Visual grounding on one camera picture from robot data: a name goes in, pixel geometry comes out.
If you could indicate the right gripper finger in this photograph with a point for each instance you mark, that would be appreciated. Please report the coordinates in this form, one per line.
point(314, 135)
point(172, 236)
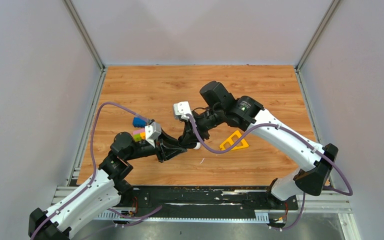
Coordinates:
point(187, 131)
point(200, 135)

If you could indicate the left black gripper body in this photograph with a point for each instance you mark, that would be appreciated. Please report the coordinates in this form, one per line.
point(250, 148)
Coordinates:
point(151, 150)

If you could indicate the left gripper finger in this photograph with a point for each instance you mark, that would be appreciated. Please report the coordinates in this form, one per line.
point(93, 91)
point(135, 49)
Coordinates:
point(169, 153)
point(168, 142)

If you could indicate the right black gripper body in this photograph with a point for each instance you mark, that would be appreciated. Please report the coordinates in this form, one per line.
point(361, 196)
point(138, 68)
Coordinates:
point(209, 119)

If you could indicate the black earbud charging case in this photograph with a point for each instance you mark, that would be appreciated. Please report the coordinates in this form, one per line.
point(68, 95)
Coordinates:
point(187, 143)

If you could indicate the white earbud charging case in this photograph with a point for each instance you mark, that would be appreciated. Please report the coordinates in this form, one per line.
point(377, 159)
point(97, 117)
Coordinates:
point(197, 146)

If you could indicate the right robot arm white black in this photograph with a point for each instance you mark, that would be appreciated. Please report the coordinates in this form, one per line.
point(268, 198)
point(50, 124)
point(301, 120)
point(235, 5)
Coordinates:
point(314, 160)

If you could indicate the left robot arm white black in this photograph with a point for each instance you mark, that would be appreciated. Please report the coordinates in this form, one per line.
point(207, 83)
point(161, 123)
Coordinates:
point(105, 188)

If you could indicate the pink green orange brick stack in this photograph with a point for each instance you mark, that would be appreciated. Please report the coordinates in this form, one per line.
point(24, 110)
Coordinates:
point(139, 135)

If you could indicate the blue toy brick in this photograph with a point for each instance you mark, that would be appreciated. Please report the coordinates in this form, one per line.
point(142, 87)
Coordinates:
point(137, 122)

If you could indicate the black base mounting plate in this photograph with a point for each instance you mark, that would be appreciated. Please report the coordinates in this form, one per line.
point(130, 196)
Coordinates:
point(202, 202)

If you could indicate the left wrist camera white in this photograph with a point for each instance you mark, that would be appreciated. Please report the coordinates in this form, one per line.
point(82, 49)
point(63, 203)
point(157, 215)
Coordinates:
point(152, 133)

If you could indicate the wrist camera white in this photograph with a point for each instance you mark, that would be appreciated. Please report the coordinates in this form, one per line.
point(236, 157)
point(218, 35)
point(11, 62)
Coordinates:
point(182, 110)
point(152, 133)

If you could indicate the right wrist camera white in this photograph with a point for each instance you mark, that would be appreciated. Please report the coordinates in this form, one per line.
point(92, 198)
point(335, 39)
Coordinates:
point(182, 110)

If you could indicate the yellow triangular toy frame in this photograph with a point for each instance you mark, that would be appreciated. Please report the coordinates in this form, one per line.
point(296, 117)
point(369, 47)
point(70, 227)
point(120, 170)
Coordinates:
point(232, 139)

